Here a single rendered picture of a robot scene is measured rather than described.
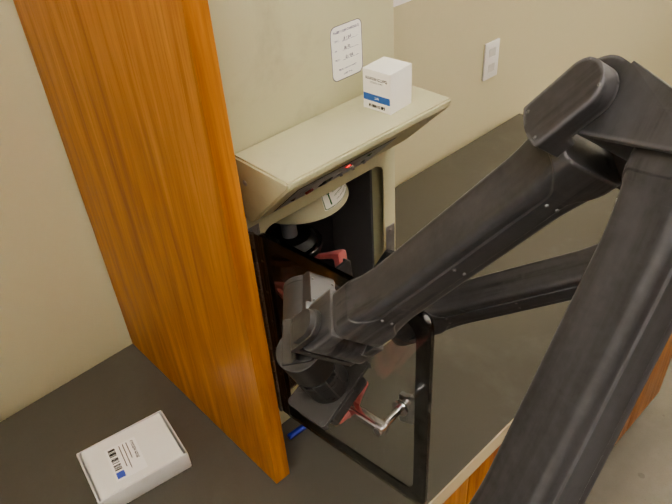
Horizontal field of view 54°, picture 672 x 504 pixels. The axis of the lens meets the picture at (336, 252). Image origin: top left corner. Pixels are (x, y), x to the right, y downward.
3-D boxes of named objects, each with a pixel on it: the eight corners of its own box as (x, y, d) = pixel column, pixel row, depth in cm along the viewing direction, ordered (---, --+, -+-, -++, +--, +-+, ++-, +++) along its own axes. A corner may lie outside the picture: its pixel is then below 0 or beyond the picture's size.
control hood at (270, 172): (240, 217, 94) (229, 155, 88) (395, 134, 110) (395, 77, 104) (293, 250, 87) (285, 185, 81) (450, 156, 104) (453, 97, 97)
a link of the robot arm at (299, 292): (311, 330, 69) (377, 348, 73) (311, 240, 75) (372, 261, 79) (258, 371, 77) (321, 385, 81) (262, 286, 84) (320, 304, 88)
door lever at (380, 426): (355, 385, 97) (355, 373, 95) (408, 418, 92) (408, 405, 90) (331, 408, 94) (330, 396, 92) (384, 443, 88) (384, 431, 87)
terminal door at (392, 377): (286, 409, 119) (257, 228, 95) (427, 507, 102) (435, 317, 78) (283, 412, 118) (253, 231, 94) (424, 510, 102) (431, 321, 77)
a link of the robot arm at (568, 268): (668, 242, 78) (690, 292, 85) (660, 207, 82) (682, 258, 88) (363, 319, 100) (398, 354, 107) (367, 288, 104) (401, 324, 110)
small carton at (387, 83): (363, 106, 97) (362, 67, 93) (384, 94, 100) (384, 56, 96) (390, 115, 94) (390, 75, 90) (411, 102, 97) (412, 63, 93)
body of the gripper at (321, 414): (291, 407, 87) (268, 386, 81) (336, 344, 89) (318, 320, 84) (328, 433, 83) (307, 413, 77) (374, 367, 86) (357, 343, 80)
